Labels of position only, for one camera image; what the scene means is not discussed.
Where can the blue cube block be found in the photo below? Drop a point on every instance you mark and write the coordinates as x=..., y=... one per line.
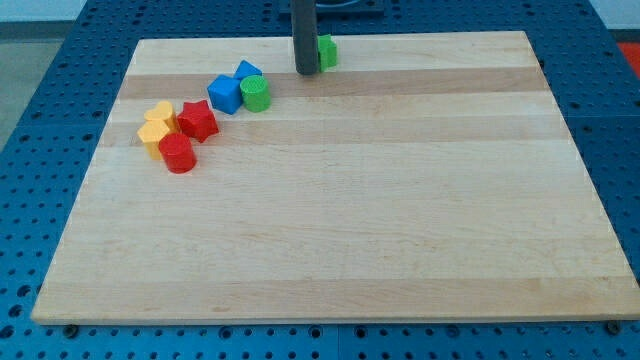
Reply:
x=225, y=94

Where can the blue triangle block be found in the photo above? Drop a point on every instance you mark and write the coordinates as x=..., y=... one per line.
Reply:
x=246, y=69

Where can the light wooden board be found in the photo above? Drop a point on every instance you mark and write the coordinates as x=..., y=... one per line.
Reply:
x=426, y=178

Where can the green cylinder block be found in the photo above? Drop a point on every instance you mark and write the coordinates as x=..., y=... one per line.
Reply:
x=255, y=93

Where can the green star block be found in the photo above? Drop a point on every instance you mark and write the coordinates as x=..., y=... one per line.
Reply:
x=328, y=52

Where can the red star block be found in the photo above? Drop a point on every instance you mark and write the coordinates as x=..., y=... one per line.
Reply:
x=197, y=120

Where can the red cylinder block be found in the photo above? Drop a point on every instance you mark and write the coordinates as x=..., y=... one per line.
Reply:
x=177, y=153

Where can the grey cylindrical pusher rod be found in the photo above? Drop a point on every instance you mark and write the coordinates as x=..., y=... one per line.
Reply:
x=304, y=35

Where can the yellow heart block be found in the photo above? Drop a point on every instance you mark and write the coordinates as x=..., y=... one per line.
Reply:
x=163, y=111

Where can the yellow pentagon block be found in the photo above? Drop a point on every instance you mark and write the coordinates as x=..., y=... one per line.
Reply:
x=150, y=134

